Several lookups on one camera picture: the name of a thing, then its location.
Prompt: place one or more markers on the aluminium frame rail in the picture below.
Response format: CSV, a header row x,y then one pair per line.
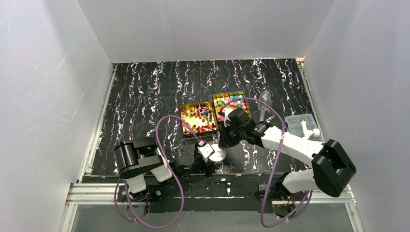
x,y
104,194

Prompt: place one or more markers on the tin of lollipops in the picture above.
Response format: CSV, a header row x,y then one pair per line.
x,y
200,117

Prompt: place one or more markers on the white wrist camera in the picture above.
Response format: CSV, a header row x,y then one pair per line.
x,y
223,116
205,150

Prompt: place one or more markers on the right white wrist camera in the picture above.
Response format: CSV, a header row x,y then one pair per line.
x,y
223,116

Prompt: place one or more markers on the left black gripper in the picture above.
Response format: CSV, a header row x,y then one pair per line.
x,y
198,157

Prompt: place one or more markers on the clear round jar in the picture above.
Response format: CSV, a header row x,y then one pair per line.
x,y
215,165

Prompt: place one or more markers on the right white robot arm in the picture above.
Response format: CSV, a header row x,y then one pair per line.
x,y
330,169

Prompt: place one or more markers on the tin of star candies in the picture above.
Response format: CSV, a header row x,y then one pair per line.
x,y
230,100

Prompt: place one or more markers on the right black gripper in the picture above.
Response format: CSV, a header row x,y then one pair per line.
x,y
228,133

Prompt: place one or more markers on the round white jar lid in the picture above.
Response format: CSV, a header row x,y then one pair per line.
x,y
219,154

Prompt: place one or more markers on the clear plastic scoop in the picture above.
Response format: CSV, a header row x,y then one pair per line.
x,y
264,100

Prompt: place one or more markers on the clear plastic organizer box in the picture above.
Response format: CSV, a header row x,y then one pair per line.
x,y
304,126

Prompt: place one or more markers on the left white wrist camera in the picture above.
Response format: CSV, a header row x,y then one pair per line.
x,y
205,150

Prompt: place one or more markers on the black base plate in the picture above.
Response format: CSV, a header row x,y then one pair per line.
x,y
166,197

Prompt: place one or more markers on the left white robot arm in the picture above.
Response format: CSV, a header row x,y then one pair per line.
x,y
135,158

